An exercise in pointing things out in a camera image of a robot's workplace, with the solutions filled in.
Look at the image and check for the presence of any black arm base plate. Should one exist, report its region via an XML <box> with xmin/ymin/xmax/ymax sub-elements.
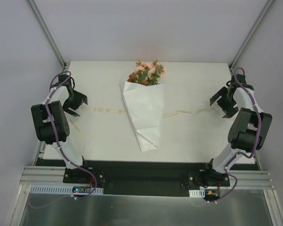
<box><xmin>37</xmin><ymin>160</ymin><xmax>258</xmax><ymax>197</ymax></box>

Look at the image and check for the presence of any aluminium front rail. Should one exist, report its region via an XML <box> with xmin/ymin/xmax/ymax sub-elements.
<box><xmin>20</xmin><ymin>166</ymin><xmax>275</xmax><ymax>190</ymax></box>

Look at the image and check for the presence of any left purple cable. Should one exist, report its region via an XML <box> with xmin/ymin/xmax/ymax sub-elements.
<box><xmin>28</xmin><ymin>72</ymin><xmax>97</xmax><ymax>209</ymax></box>

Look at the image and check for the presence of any left white cable duct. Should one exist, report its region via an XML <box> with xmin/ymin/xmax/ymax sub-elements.
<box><xmin>30</xmin><ymin>185</ymin><xmax>93</xmax><ymax>195</ymax></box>

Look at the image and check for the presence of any translucent white wrapping paper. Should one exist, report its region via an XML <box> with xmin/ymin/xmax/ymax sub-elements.
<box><xmin>120</xmin><ymin>81</ymin><xmax>166</xmax><ymax>152</ymax></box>

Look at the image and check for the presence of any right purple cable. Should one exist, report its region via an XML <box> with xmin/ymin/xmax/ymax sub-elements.
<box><xmin>191</xmin><ymin>67</ymin><xmax>262</xmax><ymax>205</ymax></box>

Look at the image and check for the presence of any purple cable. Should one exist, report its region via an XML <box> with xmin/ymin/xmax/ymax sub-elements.
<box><xmin>28</xmin><ymin>72</ymin><xmax>97</xmax><ymax>209</ymax></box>
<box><xmin>191</xmin><ymin>67</ymin><xmax>262</xmax><ymax>205</ymax></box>

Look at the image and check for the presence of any aluminium frame post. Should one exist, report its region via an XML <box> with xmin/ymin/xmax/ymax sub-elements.
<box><xmin>229</xmin><ymin>0</ymin><xmax>276</xmax><ymax>71</ymax></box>
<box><xmin>26</xmin><ymin>0</ymin><xmax>68</xmax><ymax>70</ymax></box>

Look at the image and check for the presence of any pink rose stem with leaves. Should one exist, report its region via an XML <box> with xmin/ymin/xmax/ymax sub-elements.
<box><xmin>136</xmin><ymin>60</ymin><xmax>166</xmax><ymax>86</ymax></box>

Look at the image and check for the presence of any cream printed ribbon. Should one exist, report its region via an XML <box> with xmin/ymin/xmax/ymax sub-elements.
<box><xmin>67</xmin><ymin>107</ymin><xmax>223</xmax><ymax>144</ymax></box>

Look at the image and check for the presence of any white cable duct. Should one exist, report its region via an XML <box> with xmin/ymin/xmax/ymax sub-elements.
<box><xmin>30</xmin><ymin>185</ymin><xmax>93</xmax><ymax>195</ymax></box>
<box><xmin>189</xmin><ymin>189</ymin><xmax>205</xmax><ymax>198</ymax></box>

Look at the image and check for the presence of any left aluminium frame post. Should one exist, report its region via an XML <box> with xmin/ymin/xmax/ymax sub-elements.
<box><xmin>26</xmin><ymin>0</ymin><xmax>68</xmax><ymax>70</ymax></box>

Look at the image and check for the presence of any right aluminium frame post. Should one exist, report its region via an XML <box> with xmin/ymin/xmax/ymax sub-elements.
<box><xmin>229</xmin><ymin>0</ymin><xmax>276</xmax><ymax>71</ymax></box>

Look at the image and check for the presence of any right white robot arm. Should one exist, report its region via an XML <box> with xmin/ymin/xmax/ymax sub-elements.
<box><xmin>203</xmin><ymin>73</ymin><xmax>272</xmax><ymax>186</ymax></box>

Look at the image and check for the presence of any right white cable duct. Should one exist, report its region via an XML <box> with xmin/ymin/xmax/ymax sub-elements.
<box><xmin>189</xmin><ymin>189</ymin><xmax>205</xmax><ymax>198</ymax></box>

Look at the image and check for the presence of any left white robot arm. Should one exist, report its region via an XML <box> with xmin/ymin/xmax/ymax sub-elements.
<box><xmin>31</xmin><ymin>71</ymin><xmax>92</xmax><ymax>184</ymax></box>

